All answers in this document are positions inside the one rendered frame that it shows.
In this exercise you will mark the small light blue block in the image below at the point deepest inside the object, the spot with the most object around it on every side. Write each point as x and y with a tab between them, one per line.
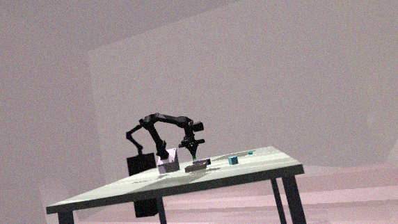
233	160

